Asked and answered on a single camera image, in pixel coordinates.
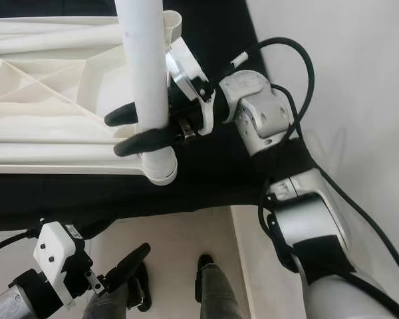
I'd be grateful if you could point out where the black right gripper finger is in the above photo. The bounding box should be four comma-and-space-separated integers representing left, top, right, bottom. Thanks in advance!
113, 126, 187, 158
104, 102, 140, 127

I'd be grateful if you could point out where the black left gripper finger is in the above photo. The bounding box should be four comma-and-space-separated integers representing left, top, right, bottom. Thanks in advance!
76, 218, 114, 239
101, 243, 152, 293

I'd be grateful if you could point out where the white plastic table leg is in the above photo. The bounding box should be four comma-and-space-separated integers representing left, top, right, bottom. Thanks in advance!
0, 19, 120, 35
113, 0, 172, 160
0, 143, 147, 167
0, 23, 127, 55

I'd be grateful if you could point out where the black tablecloth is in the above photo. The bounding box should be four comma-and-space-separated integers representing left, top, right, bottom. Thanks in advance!
0, 0, 320, 233

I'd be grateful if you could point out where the white plastic table top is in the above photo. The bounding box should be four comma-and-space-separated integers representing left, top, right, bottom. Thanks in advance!
0, 10, 184, 187

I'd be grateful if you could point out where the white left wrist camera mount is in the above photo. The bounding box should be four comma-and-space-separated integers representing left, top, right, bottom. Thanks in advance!
33, 221, 87, 310

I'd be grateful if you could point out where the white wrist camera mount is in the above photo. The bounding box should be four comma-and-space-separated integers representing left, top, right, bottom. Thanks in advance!
33, 221, 87, 310
165, 37, 217, 137

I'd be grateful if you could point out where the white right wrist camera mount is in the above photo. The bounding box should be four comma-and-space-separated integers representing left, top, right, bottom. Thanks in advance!
165, 37, 217, 137

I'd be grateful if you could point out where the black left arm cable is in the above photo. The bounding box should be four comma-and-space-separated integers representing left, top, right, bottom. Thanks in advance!
0, 229, 42, 257

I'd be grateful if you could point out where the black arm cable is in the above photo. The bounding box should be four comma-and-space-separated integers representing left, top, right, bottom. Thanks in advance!
229, 37, 399, 319
0, 229, 42, 257

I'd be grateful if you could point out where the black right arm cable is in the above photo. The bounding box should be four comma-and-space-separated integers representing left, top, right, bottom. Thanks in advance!
229, 37, 399, 319

